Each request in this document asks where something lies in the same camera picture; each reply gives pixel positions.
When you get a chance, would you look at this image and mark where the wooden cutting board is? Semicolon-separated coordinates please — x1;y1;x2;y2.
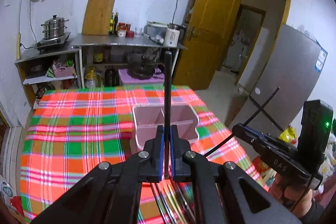
81;0;115;36

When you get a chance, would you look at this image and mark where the white electric kettle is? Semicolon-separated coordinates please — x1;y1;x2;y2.
163;23;181;47

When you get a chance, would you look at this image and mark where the wooden side shelf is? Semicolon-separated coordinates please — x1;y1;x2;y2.
14;45;83;107

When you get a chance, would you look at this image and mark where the black chopstick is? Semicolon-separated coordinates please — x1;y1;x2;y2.
150;183;175;224
172;182;195;223
164;51;172;179
204;87;280;157

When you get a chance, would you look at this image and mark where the induction cooker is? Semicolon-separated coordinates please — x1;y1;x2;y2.
36;32;71;51

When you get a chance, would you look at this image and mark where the yellow wooden door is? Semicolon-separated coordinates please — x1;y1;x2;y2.
173;0;241;90

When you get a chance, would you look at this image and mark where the metal kitchen counter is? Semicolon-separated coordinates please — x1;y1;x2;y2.
72;34;187;88

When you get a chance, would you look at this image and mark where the pink plastic utensil basket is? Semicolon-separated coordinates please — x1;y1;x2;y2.
130;102;200;155

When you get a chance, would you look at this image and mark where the yellow chopstick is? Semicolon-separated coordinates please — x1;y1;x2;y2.
164;184;187;223

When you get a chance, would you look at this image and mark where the pink small basket on shelf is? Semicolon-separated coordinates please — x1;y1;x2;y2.
52;63;76;78

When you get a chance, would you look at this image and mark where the right hand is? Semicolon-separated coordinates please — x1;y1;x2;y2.
268;173;313;218

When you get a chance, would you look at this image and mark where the purple stool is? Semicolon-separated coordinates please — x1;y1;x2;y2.
118;68;165;86

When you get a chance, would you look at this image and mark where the stainless steel steamer pot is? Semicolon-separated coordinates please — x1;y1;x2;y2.
41;15;68;39

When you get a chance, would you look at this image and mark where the black wok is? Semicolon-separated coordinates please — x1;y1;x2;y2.
127;53;157;77

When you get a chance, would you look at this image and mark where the dark oil bottle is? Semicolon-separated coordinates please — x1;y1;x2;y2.
113;12;118;35

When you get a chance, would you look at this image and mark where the yellow snack bag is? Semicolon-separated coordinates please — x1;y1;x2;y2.
278;125;297;145

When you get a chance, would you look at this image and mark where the grey refrigerator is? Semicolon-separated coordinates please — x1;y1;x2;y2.
229;24;327;137

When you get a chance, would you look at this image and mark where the colourful plaid tablecloth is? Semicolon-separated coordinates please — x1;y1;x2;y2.
20;85;269;223

